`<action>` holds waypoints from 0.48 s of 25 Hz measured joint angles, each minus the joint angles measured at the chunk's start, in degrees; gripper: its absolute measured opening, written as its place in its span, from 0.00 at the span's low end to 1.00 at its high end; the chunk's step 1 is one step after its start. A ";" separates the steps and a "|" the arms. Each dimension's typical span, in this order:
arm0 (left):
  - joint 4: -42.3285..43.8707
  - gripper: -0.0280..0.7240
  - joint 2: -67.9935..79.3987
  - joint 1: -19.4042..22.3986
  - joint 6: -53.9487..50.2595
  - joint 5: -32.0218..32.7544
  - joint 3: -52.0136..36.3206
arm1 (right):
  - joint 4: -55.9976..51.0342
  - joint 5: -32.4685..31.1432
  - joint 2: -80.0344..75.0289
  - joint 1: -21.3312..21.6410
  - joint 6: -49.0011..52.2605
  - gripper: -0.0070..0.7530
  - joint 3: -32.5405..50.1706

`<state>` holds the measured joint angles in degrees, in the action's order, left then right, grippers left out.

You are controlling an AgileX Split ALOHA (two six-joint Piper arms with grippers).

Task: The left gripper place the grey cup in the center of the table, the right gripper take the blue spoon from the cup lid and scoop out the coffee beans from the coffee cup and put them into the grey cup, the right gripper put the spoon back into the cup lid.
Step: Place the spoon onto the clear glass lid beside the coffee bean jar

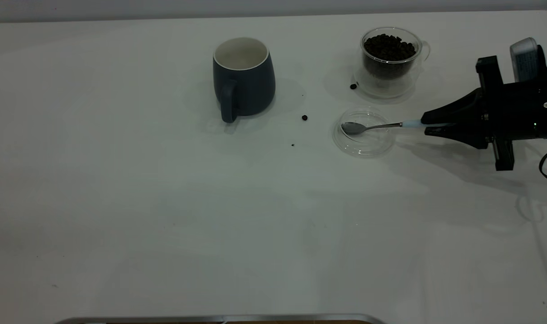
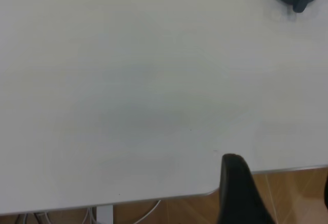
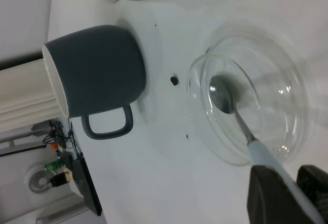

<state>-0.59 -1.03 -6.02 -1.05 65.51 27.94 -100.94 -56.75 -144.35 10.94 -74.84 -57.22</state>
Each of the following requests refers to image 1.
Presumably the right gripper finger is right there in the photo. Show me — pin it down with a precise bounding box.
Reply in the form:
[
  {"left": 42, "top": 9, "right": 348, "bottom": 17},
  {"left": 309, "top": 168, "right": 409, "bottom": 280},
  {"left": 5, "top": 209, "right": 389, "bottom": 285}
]
[
  {"left": 425, "top": 123, "right": 488, "bottom": 149},
  {"left": 420, "top": 88, "right": 486, "bottom": 126}
]

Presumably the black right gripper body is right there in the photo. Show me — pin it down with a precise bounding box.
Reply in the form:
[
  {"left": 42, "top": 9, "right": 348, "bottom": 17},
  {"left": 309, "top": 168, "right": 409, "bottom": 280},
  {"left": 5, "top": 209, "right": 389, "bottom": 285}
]
[{"left": 476, "top": 44, "right": 547, "bottom": 171}]

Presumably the metal spoon light blue handle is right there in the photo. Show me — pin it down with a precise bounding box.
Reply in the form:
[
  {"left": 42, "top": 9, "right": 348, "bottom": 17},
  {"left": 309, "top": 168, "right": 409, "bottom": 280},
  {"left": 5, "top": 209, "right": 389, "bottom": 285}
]
[{"left": 340, "top": 119, "right": 449, "bottom": 136}]

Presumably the dark blue-grey ceramic mug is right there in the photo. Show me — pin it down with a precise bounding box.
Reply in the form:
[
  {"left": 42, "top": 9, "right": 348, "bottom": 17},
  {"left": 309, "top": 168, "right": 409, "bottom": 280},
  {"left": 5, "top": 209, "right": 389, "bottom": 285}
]
[{"left": 212, "top": 37, "right": 276, "bottom": 124}]

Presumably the pile of coffee beans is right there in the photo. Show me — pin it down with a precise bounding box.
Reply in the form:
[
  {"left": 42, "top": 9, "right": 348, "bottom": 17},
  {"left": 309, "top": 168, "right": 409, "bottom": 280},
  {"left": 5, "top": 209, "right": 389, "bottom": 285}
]
[{"left": 363, "top": 33, "right": 417, "bottom": 81}]

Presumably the clear round glass lid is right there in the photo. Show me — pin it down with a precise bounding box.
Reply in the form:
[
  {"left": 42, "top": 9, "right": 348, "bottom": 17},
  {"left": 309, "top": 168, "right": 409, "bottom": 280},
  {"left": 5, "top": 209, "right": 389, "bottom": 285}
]
[{"left": 331, "top": 107, "right": 397, "bottom": 158}]

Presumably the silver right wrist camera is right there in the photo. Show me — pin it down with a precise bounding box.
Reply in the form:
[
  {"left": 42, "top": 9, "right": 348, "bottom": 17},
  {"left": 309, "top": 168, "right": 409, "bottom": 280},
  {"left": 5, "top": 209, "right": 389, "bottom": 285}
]
[{"left": 509, "top": 37, "right": 539, "bottom": 83}]

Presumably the clear glass cup with handle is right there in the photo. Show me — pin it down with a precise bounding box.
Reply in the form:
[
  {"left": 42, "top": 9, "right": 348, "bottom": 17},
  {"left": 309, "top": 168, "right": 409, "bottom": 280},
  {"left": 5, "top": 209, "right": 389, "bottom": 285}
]
[{"left": 352, "top": 26, "right": 431, "bottom": 100}]

